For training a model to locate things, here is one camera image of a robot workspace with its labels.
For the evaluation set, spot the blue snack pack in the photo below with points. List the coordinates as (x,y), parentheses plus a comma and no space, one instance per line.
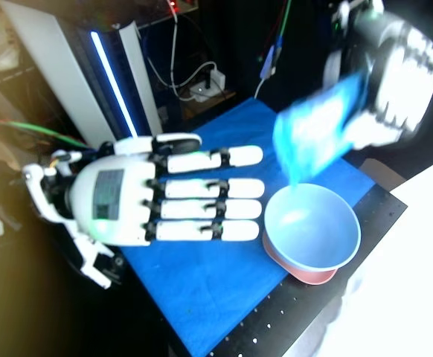
(313,130)

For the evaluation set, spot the light blue bowl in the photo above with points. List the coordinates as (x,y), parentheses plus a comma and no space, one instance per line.
(313,227)

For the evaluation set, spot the white power strip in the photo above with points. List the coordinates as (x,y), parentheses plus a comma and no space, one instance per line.
(205,89)

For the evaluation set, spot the pink square plate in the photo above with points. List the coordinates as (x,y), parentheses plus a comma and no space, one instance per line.
(306,277)

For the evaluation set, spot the blue table cloth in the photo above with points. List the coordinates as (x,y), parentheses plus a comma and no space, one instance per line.
(201,282)

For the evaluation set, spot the white tower with blue light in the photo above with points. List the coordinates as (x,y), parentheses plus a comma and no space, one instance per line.
(64,82)

